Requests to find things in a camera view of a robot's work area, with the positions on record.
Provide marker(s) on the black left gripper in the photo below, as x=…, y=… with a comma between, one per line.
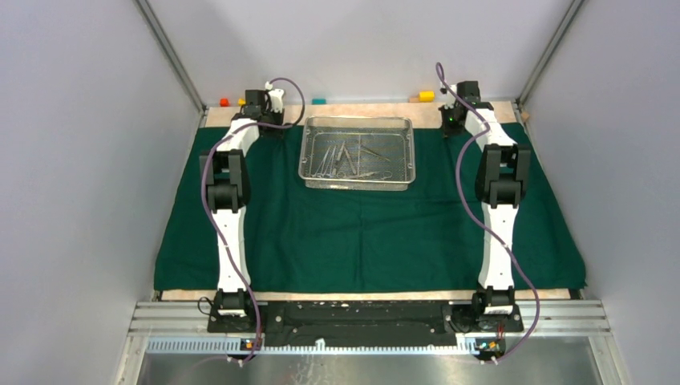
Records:
x=276, y=115

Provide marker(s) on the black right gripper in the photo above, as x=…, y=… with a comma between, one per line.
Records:
x=445, y=111

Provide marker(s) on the metal mesh instrument tray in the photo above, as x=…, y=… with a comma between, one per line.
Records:
x=392, y=137

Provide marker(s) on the steel tweezers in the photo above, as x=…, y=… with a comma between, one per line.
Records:
x=373, y=153

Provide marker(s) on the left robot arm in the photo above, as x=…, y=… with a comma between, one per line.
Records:
x=225, y=190

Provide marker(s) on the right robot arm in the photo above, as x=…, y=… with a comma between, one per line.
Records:
x=501, y=184

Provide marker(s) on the surgical scissors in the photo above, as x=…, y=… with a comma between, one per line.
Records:
x=374, y=175

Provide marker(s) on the yellow wooden block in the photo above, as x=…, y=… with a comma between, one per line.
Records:
x=426, y=96

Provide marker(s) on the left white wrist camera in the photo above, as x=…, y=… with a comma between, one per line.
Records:
x=276, y=96

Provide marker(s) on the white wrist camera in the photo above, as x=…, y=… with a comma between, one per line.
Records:
x=448, y=90
x=276, y=96

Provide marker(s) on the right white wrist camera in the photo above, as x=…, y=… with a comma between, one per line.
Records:
x=448, y=90

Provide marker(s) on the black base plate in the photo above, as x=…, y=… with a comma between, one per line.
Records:
x=366, y=324

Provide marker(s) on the aluminium frame rail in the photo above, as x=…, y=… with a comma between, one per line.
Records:
x=550, y=317

